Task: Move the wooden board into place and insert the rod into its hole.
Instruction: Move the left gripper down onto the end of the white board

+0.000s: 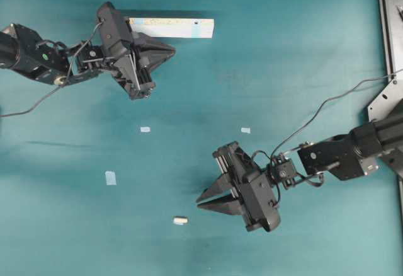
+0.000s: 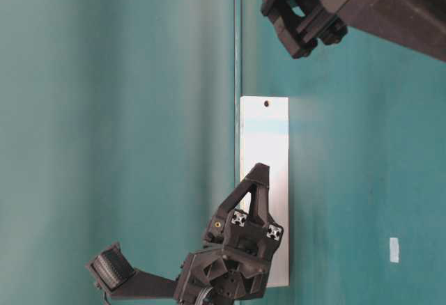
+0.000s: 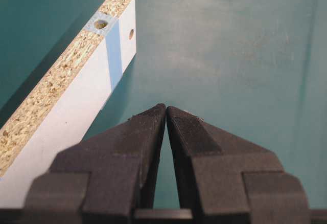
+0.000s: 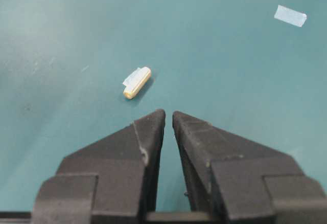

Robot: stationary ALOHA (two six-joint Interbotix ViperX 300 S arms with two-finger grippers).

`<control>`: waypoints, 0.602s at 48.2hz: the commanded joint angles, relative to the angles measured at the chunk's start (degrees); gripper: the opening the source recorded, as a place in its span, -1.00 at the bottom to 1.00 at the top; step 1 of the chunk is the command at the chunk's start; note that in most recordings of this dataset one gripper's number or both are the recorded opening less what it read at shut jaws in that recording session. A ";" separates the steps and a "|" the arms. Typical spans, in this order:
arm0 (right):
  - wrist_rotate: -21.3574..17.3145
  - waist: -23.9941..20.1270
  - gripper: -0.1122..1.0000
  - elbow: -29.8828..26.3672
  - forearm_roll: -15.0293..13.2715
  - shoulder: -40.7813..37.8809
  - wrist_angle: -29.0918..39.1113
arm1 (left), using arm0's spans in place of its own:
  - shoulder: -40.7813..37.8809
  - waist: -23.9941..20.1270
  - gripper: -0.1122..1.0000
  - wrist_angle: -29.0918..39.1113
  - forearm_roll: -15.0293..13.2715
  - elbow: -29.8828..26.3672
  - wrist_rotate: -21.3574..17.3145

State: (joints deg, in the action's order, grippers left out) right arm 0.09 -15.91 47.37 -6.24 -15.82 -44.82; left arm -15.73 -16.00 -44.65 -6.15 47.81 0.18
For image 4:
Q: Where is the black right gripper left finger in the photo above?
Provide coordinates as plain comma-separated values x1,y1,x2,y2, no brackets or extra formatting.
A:
32,109,166,223

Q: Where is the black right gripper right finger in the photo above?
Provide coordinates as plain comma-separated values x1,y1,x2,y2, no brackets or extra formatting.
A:
173,111,326,223

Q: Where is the short wooden dowel rod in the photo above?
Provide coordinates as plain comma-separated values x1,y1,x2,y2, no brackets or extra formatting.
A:
123,66,152,99

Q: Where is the blue tape piece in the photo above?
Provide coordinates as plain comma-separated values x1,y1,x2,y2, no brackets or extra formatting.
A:
274,5,307,27

